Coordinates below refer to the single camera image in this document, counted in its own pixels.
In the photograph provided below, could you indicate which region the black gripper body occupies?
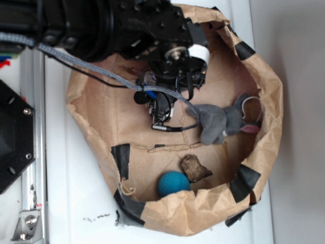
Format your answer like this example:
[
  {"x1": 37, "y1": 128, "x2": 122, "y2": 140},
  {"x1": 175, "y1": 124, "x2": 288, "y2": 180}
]
[{"x1": 109, "y1": 1, "x2": 210, "y2": 99}]

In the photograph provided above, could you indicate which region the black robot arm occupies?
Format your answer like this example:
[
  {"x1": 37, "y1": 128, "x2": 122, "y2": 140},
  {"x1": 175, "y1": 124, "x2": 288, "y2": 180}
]
[{"x1": 1, "y1": 1, "x2": 209, "y2": 93}]

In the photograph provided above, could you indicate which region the grey plush bunny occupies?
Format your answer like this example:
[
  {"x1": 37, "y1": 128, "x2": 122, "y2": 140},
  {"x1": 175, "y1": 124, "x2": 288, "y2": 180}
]
[{"x1": 187, "y1": 93, "x2": 262, "y2": 145}]

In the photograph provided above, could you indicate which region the brown rock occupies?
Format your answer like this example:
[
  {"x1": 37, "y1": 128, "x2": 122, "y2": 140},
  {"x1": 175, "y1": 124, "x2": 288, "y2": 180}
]
[{"x1": 180, "y1": 155, "x2": 213, "y2": 182}]

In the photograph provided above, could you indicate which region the crumpled brown paper bag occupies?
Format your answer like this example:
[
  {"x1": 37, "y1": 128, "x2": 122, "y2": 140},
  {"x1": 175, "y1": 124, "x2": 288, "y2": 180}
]
[{"x1": 66, "y1": 3, "x2": 284, "y2": 237}]

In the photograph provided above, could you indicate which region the teal dimpled ball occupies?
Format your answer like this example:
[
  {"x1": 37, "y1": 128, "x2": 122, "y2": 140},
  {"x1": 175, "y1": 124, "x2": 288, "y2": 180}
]
[{"x1": 157, "y1": 171, "x2": 190, "y2": 197}]

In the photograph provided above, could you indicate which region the white plastic board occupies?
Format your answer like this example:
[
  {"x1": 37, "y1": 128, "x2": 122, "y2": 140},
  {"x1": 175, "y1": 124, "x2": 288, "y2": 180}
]
[{"x1": 43, "y1": 0, "x2": 276, "y2": 244}]

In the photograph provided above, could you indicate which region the aluminium extrusion rail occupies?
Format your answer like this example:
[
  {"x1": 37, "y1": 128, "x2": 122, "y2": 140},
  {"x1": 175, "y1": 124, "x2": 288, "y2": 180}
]
[{"x1": 18, "y1": 49, "x2": 49, "y2": 243}]

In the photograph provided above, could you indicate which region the grey braided cable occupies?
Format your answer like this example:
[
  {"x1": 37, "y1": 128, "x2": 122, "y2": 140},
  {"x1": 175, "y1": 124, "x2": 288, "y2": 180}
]
[{"x1": 0, "y1": 32, "x2": 200, "y2": 132}]

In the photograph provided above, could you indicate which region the black octagonal mount plate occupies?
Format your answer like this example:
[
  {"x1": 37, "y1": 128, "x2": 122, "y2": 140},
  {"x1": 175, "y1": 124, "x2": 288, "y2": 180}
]
[{"x1": 1, "y1": 81, "x2": 35, "y2": 194}]

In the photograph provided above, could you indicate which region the silver corner bracket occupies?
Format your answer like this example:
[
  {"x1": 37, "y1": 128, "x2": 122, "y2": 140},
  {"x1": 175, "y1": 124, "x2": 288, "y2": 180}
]
[{"x1": 10, "y1": 210, "x2": 43, "y2": 243}]

